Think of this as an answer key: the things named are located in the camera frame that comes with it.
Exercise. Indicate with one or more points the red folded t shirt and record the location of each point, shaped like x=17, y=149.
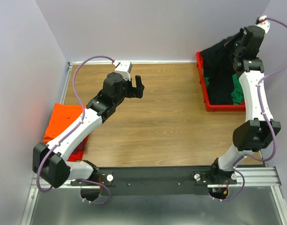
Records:
x=77, y=154

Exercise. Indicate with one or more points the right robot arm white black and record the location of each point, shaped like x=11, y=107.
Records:
x=260, y=128

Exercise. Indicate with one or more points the green t shirt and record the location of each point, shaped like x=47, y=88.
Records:
x=224, y=90

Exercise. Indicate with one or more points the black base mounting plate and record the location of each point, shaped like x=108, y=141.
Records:
x=165, y=180

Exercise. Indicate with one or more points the black t shirt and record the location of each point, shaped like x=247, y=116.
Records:
x=217, y=61

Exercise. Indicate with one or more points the orange folded t shirt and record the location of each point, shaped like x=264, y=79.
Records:
x=62, y=117

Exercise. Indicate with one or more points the aluminium frame rail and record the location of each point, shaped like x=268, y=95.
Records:
x=248, y=177

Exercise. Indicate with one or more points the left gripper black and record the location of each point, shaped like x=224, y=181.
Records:
x=136, y=92

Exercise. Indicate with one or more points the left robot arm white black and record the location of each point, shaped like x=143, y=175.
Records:
x=50, y=161

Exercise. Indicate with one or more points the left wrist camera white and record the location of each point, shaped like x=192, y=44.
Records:
x=124, y=68

